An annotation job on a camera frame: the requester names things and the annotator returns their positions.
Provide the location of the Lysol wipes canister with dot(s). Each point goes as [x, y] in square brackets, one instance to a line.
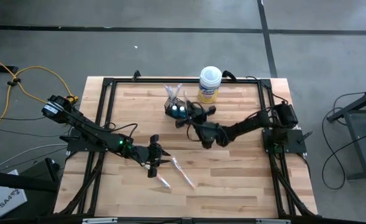
[210, 81]

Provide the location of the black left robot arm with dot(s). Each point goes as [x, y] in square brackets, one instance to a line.
[86, 127]

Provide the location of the grey metal stand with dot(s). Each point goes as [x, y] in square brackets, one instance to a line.
[359, 146]

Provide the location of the white printed box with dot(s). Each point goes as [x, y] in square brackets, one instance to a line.
[2, 199]

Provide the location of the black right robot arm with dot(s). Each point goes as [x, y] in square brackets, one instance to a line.
[248, 123]

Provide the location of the dark floor stand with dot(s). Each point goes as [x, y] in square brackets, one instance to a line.
[15, 182]

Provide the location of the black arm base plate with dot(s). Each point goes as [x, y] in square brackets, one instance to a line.
[77, 146]
[291, 144]

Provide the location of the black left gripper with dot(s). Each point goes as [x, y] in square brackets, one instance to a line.
[145, 154]

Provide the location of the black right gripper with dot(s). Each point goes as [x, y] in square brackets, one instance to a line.
[201, 124]

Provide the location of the black floor bar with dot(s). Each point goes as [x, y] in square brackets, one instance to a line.
[2, 69]

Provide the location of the white frame bracket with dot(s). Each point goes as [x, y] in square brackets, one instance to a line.
[272, 221]
[100, 220]

